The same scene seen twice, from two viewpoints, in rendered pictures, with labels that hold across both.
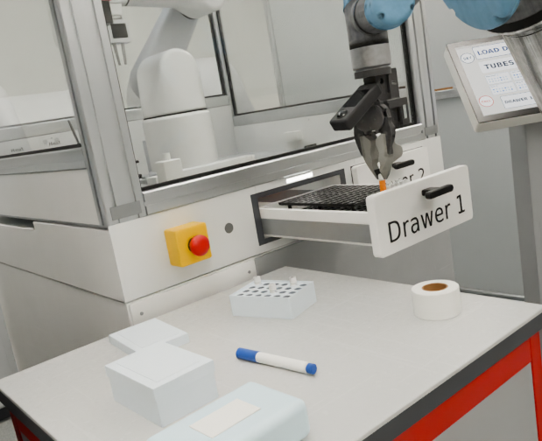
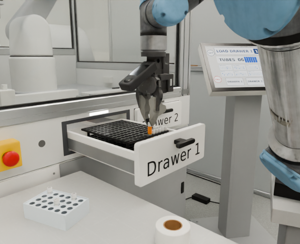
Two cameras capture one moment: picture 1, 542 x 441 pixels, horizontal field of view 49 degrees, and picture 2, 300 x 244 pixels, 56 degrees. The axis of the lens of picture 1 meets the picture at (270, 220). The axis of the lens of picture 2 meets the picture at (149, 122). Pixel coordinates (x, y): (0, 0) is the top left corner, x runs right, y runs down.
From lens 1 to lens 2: 38 cm
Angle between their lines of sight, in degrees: 9
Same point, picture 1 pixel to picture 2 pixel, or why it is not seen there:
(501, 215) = (213, 135)
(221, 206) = (37, 128)
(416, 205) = (169, 149)
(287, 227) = (83, 148)
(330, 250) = not seen: hidden behind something
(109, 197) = not seen: outside the picture
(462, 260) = not seen: hidden behind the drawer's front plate
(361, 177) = (139, 115)
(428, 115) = (185, 82)
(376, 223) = (139, 163)
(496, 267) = (207, 160)
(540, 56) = (288, 71)
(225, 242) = (37, 153)
